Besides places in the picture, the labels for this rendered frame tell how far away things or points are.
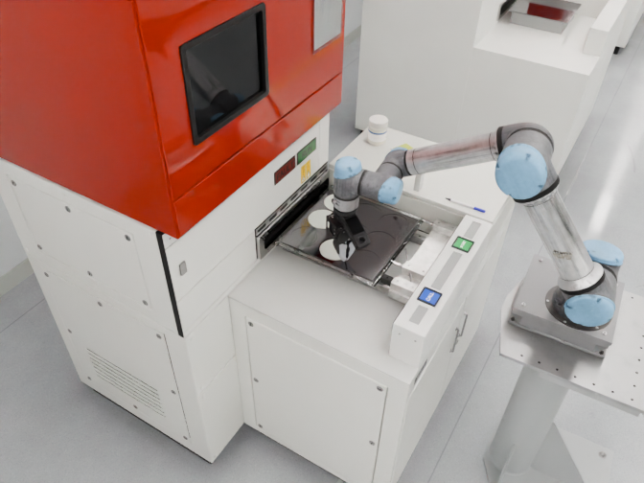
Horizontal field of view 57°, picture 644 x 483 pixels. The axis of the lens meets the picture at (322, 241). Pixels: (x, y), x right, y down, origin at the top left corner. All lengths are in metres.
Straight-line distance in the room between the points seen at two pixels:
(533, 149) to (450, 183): 0.72
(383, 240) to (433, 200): 0.23
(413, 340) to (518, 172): 0.53
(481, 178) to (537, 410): 0.81
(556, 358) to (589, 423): 0.98
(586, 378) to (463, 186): 0.75
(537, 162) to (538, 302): 0.58
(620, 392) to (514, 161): 0.75
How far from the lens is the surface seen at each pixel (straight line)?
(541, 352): 1.86
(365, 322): 1.81
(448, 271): 1.80
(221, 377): 2.11
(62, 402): 2.81
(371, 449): 2.06
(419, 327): 1.63
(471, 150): 1.63
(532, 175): 1.44
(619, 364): 1.92
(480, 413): 2.68
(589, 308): 1.65
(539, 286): 1.94
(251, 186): 1.76
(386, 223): 2.02
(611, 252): 1.78
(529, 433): 2.31
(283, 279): 1.92
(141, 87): 1.27
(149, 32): 1.23
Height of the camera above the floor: 2.19
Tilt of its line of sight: 42 degrees down
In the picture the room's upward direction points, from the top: 1 degrees clockwise
